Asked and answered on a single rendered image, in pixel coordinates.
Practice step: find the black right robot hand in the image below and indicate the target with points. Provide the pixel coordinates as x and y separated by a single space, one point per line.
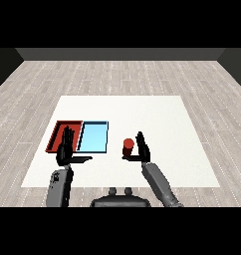
143 150

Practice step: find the shallow red open box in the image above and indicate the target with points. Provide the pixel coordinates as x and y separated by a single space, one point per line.
61 136

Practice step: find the small red can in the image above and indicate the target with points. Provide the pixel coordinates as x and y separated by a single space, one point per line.
128 147

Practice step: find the shallow light blue open box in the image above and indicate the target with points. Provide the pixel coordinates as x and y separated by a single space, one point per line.
93 136

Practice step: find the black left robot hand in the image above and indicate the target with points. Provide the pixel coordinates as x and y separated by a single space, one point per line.
65 151

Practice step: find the dark grey robot body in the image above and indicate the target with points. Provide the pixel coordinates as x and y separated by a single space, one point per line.
120 200

